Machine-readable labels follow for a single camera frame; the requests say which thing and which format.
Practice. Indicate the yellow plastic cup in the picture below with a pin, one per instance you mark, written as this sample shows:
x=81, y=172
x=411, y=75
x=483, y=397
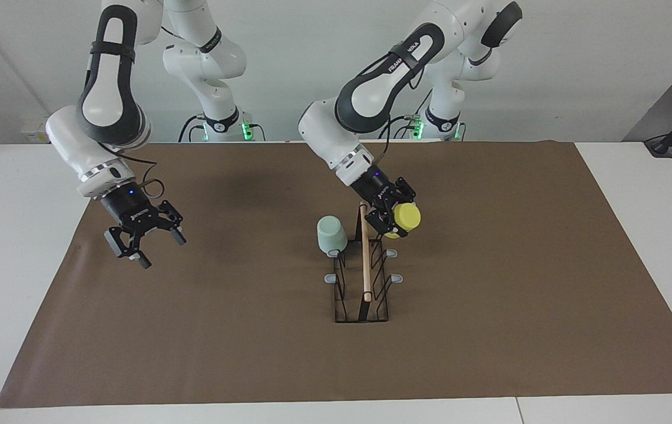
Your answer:
x=409, y=218

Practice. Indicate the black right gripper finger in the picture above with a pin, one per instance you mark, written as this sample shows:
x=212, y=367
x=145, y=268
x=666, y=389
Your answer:
x=175, y=227
x=121, y=242

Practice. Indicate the brown paper table mat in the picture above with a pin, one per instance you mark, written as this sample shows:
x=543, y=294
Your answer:
x=489, y=330

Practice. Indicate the beige wall socket box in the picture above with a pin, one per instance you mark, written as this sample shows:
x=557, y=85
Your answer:
x=35, y=136

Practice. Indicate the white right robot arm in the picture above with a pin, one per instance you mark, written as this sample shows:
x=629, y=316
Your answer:
x=106, y=106

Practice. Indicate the pale green plastic cup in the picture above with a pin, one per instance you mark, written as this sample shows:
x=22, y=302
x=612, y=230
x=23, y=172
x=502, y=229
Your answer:
x=331, y=235

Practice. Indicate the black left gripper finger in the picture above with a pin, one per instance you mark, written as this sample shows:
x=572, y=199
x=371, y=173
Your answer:
x=404, y=191
x=380, y=222

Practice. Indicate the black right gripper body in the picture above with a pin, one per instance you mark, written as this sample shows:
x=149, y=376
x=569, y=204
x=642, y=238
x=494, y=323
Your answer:
x=132, y=209

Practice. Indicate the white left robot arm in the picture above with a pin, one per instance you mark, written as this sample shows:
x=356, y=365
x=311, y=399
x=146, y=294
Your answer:
x=371, y=100

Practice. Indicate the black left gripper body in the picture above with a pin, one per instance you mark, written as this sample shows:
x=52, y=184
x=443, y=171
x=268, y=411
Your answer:
x=374, y=188

